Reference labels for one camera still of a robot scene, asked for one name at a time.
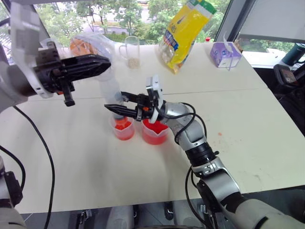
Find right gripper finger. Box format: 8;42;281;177
120;91;139;104
103;104;138;118

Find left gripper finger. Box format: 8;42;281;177
60;54;112;70
61;68;111;83

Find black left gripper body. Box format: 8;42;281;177
32;42;76;107

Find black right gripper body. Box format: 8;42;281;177
134;93;156;123

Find clear cup with red liquid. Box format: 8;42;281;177
109;115;136;141

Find spouted cup with red liquid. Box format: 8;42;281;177
141;118;170;146

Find clear bag with orange contents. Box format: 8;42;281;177
69;33;115;58

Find beige grains in mug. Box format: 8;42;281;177
128;58;141;70

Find clear glass mug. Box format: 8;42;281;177
118;36;141;70

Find yellow snack bag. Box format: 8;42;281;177
159;0;218;75

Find purple tissue box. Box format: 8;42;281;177
210;31;243;72

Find black device with red label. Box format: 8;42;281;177
273;63;305;93

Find white window blind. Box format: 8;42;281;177
234;0;305;44

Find teal cylindrical bottle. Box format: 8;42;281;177
283;42;305;67

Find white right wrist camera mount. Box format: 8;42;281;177
144;74;168;125

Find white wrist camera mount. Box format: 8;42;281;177
144;74;168;125
9;0;55;99

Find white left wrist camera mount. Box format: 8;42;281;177
9;0;55;99

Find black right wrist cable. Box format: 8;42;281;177
163;102;203;144

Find black right elbow cable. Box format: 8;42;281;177
185;165;216;229

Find long black left arm cable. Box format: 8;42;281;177
13;106;56;229

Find short black left arm cable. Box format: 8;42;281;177
0;145;27;191

